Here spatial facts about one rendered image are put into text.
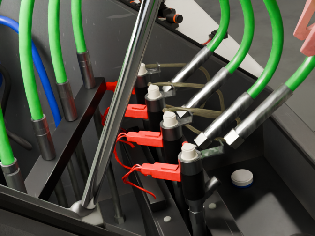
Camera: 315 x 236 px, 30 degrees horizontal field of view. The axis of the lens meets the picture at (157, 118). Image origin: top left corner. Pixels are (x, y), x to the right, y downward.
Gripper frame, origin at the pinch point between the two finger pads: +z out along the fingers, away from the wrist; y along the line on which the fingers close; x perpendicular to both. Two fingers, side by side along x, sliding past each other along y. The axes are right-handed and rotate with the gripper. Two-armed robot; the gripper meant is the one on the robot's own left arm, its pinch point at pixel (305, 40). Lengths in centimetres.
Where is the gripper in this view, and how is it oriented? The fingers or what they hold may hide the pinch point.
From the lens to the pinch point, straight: 69.5
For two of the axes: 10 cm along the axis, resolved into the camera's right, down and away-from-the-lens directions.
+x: 7.9, 3.9, 4.7
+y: 0.8, 7.0, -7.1
